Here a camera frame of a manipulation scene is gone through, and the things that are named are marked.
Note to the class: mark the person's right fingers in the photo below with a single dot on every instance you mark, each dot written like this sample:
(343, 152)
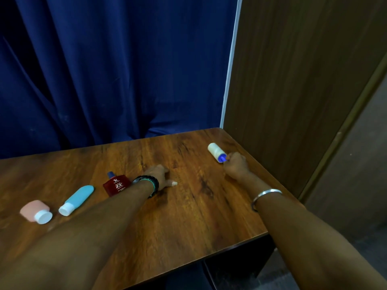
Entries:
(230, 158)

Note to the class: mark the person's left hand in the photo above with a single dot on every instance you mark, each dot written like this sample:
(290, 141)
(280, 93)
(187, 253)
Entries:
(155, 175)

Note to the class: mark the silver bangle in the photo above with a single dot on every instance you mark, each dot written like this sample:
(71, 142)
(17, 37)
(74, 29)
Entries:
(265, 197)

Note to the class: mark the dark blue curtain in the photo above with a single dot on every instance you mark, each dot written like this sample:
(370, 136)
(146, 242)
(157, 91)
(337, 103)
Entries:
(115, 69)

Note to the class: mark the pink bottle white cap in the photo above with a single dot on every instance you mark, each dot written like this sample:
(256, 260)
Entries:
(35, 211)

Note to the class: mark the light blue tube white cap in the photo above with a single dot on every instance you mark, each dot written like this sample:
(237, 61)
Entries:
(76, 199)

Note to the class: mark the person's left forearm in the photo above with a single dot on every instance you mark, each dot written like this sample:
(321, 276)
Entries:
(75, 238)

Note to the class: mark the person's right hand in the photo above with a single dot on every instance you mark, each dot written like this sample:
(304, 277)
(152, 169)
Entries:
(236, 166)

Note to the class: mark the brown wooden partition panel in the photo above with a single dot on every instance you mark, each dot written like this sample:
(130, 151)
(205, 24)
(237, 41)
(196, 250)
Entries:
(299, 87)

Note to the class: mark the wooden table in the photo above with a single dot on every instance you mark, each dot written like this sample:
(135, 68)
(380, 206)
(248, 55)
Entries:
(145, 202)

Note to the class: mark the dark red square bottle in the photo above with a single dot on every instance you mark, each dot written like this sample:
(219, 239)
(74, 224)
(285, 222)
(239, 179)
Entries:
(116, 183)

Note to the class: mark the person's right forearm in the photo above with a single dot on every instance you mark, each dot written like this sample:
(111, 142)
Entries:
(311, 241)

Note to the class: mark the person's left thumb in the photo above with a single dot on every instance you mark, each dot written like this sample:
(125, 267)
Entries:
(169, 183)

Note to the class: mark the white bottle with blue cap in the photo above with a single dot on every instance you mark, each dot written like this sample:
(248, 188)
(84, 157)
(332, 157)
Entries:
(216, 152)

